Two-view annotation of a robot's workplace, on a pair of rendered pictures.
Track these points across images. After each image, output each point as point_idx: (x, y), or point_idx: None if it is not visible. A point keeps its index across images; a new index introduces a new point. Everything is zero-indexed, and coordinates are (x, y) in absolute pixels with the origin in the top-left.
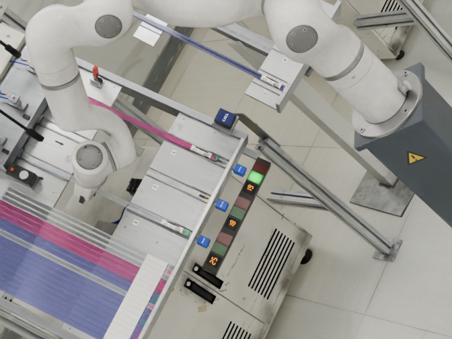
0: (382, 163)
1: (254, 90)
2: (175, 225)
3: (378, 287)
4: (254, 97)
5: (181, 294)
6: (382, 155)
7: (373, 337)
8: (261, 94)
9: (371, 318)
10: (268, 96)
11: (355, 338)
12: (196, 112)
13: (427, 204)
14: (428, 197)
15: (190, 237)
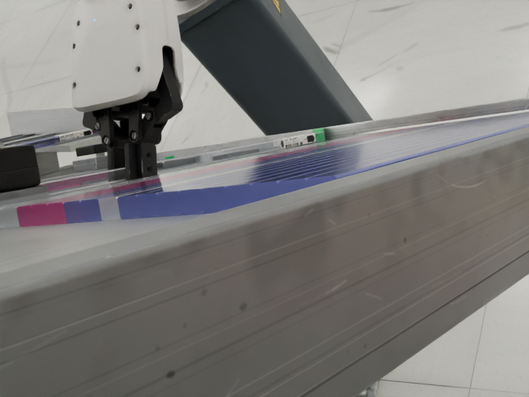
0: (271, 19)
1: (73, 142)
2: (295, 135)
3: (423, 380)
4: (86, 141)
5: None
6: (263, 0)
7: (509, 354)
8: (86, 139)
9: (475, 371)
10: (95, 137)
11: (513, 389)
12: (56, 176)
13: (328, 91)
14: (320, 75)
15: (329, 127)
